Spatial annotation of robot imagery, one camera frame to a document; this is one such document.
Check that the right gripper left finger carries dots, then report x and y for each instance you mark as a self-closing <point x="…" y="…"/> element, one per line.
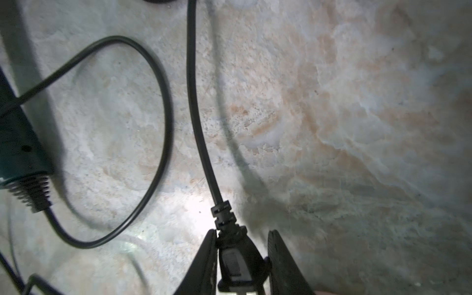
<point x="200" y="278"/>

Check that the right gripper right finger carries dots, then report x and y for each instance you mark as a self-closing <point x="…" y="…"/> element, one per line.
<point x="285" y="276"/>

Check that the dark green hair dryer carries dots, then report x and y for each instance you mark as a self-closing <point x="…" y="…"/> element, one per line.
<point x="25" y="167"/>

